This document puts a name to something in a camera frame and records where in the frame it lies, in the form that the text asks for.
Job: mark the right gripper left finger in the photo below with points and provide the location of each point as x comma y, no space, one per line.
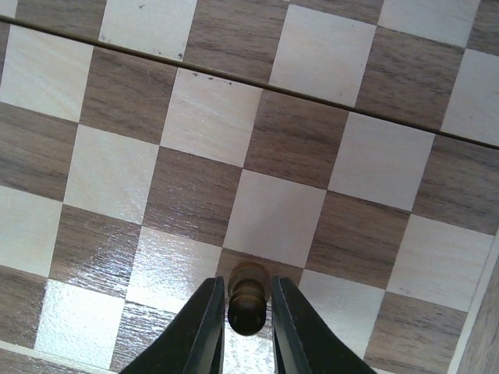
194,341

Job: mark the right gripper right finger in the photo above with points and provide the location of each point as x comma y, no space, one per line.
303,343

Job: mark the wooden chess board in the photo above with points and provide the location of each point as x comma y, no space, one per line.
351,146

